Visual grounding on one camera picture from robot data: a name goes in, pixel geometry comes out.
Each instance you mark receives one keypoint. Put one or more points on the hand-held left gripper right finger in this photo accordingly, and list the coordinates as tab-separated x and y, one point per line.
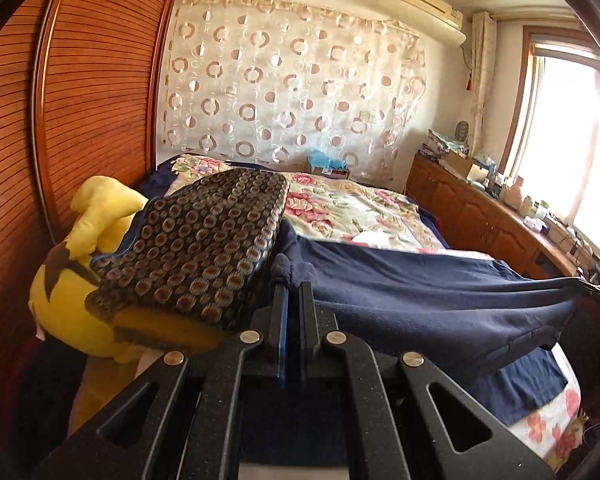
304	350

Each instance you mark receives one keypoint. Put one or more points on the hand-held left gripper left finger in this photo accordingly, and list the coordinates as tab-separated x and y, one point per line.
280	355

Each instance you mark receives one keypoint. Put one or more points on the navy t-shirt with orange print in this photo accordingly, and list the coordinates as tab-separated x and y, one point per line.
405	300

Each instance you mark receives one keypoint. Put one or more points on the brown circle patterned pillow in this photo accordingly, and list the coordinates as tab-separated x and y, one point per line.
205	240

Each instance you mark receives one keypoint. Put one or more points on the floral bed sheet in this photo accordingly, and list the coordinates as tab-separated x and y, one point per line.
340	205

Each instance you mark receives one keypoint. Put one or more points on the wooden sideboard cabinet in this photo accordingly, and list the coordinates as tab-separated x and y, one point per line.
470	210

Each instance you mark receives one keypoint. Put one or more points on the wooden framed window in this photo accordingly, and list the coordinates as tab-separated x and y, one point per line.
555	135

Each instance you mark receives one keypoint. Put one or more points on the blue plastic bag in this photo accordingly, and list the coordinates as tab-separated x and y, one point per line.
322	160

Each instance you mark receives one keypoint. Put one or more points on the cardboard box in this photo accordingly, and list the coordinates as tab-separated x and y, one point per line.
455	161

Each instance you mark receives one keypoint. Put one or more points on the folded patterned cloth stack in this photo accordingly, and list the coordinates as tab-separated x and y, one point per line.
442	141

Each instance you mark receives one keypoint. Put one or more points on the yellow plush toy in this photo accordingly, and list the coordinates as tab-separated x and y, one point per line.
65	300

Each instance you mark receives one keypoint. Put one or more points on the cream floral window curtain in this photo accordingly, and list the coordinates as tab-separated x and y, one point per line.
482	85

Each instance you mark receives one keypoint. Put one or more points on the wooden slatted wardrobe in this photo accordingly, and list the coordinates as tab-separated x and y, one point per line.
90	85

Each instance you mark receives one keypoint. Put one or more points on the white wall air conditioner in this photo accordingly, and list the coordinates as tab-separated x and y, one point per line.
420	2

